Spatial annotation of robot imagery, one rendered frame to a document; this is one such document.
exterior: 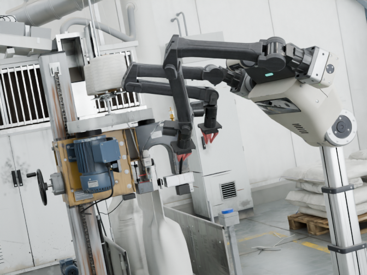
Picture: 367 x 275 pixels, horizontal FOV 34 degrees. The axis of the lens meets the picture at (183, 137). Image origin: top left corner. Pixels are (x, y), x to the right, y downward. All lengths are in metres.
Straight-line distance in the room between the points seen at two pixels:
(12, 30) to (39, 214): 1.65
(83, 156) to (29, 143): 2.90
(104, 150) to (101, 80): 0.33
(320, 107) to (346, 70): 6.01
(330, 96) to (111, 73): 0.97
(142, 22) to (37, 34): 1.28
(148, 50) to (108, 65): 3.45
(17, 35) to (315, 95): 3.39
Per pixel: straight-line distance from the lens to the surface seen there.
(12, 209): 5.58
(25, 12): 5.53
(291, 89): 2.31
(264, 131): 7.66
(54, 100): 2.90
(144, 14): 6.20
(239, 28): 7.65
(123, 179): 2.90
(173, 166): 2.98
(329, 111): 2.43
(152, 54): 6.14
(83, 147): 2.66
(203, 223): 3.41
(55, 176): 2.90
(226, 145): 6.79
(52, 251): 5.66
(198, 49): 2.15
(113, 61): 2.70
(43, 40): 5.29
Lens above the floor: 1.40
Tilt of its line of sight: 3 degrees down
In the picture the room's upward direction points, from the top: 10 degrees counter-clockwise
